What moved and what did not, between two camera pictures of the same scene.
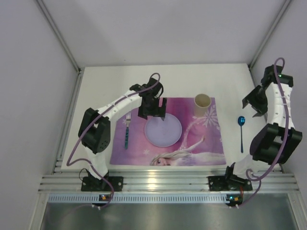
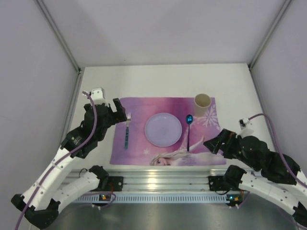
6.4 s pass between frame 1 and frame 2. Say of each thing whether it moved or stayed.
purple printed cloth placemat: stayed
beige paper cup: stayed
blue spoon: moved
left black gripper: moved
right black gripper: moved
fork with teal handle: stayed
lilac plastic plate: stayed
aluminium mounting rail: stayed
